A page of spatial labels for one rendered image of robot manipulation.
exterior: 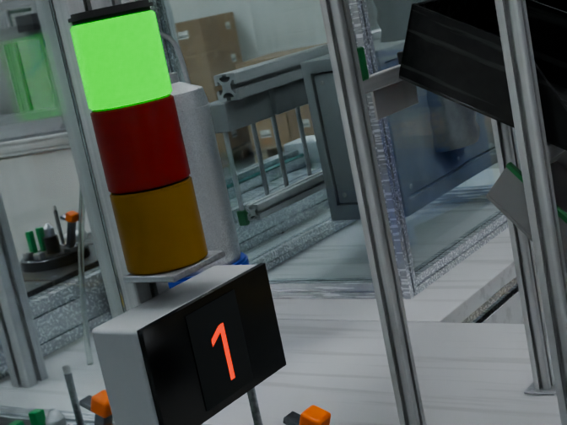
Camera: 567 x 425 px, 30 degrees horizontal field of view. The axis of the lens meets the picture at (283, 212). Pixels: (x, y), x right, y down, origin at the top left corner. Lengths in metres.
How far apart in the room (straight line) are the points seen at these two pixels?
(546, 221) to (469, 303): 0.86
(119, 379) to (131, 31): 0.20
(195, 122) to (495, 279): 0.61
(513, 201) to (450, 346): 0.62
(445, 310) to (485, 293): 0.13
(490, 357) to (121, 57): 1.01
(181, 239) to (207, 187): 1.02
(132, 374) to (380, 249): 0.45
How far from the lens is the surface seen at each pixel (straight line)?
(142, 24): 0.61
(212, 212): 1.65
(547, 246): 0.94
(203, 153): 1.64
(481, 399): 1.39
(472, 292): 1.81
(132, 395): 0.62
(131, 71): 0.61
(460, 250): 2.00
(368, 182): 1.00
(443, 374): 1.48
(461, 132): 2.02
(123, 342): 0.61
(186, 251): 0.62
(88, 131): 0.64
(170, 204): 0.62
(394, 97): 1.09
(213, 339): 0.64
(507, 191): 0.99
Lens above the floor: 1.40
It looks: 11 degrees down
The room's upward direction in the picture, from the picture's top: 12 degrees counter-clockwise
